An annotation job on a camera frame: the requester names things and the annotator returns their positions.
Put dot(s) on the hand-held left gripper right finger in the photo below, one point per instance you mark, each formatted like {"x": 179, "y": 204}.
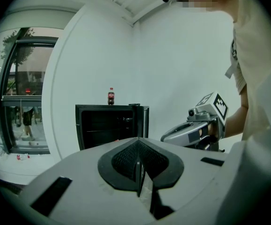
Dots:
{"x": 196, "y": 170}

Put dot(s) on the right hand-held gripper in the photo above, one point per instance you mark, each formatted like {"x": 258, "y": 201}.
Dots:
{"x": 217, "y": 107}

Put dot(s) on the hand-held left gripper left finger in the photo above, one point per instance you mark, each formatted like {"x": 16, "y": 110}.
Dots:
{"x": 79, "y": 184}

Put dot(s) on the black mini fridge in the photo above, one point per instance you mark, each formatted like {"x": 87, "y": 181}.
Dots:
{"x": 107, "y": 125}

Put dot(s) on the person's right forearm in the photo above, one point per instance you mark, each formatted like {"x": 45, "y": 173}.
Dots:
{"x": 236, "y": 122}

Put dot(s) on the person's left hand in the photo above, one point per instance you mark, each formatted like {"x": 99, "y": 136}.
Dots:
{"x": 211, "y": 131}

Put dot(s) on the clear bottle red label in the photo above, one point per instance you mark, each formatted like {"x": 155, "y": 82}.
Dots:
{"x": 23, "y": 157}

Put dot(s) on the cola bottle red cap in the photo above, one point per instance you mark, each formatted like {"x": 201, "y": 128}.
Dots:
{"x": 111, "y": 97}

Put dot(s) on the small clear container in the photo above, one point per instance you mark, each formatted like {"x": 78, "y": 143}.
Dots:
{"x": 0, "y": 151}

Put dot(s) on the black framed window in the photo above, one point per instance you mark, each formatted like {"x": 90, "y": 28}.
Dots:
{"x": 20, "y": 90}

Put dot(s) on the person's beige shirt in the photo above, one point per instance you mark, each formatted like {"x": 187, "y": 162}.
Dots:
{"x": 259, "y": 55}

